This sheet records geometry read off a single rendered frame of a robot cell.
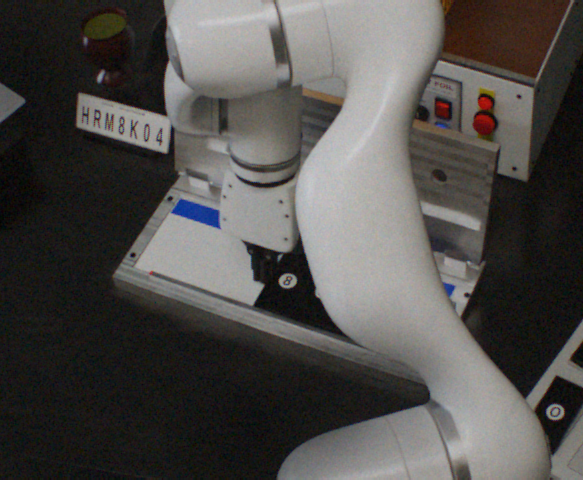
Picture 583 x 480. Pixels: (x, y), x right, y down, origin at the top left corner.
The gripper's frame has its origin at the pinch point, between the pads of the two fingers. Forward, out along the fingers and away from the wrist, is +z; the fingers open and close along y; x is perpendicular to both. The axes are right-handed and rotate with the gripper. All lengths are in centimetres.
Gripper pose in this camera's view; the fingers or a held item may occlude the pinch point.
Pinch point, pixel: (264, 264)
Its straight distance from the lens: 168.6
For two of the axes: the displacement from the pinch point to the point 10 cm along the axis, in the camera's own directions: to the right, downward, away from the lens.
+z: -0.2, 7.7, 6.4
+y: 9.0, 2.9, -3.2
